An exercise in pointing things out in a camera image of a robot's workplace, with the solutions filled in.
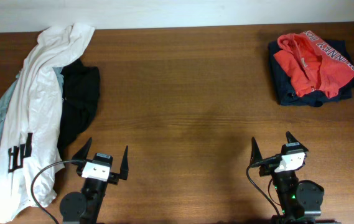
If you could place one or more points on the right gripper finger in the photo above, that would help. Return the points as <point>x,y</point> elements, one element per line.
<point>256,156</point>
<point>293,144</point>

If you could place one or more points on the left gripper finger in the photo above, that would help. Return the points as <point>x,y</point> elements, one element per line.
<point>124,168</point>
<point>81,155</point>

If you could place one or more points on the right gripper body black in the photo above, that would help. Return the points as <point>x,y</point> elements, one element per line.
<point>268,169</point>

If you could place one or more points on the white t-shirt black print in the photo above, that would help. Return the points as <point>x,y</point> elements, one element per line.
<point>29,157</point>

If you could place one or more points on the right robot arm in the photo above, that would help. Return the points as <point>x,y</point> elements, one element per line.
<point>299,200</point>

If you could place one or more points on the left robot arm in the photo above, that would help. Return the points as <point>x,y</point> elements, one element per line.
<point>84,206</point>

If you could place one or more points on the navy folded garment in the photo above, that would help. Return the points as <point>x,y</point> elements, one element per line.
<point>286,95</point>

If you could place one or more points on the black t-shirt white logo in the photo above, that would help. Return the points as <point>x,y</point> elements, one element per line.
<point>81,94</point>

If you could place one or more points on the red folded shirt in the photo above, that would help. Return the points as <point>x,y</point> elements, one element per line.
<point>312,64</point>

